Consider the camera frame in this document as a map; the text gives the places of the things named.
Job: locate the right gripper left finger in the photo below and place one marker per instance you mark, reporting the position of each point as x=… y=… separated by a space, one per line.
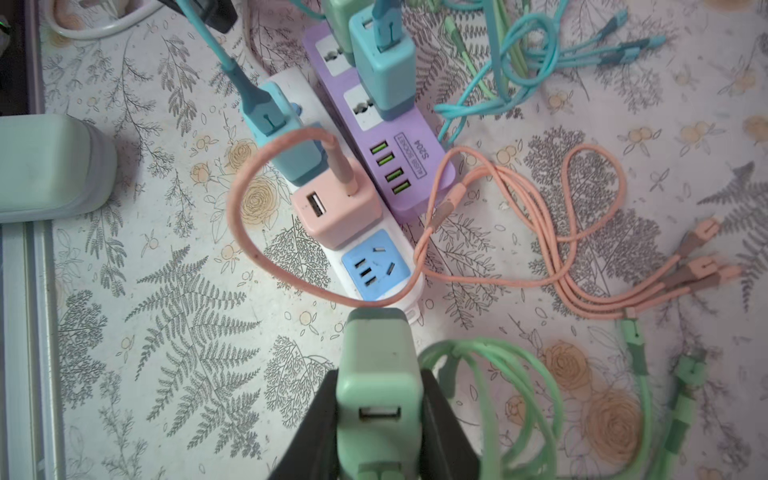
x=312 y=454

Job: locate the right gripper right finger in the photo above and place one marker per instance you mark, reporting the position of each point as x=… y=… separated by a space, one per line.
x=446 y=453

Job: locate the green charger plug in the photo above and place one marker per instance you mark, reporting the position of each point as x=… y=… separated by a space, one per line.
x=379 y=395
x=338 y=14

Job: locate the white blue power strip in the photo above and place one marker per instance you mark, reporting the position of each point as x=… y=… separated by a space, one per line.
x=378 y=263

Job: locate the pink charger plug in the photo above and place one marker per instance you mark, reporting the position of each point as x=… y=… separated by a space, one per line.
x=333 y=217

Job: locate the teal charger plug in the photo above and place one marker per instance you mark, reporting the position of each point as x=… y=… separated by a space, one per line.
x=270 y=116
x=384 y=55

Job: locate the purple power strip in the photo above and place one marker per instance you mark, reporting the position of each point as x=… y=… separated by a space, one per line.
x=401 y=156

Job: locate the pale green oblong case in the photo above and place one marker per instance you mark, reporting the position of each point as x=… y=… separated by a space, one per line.
x=53 y=166

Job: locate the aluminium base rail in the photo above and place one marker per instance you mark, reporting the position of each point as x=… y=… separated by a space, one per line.
x=32 y=428

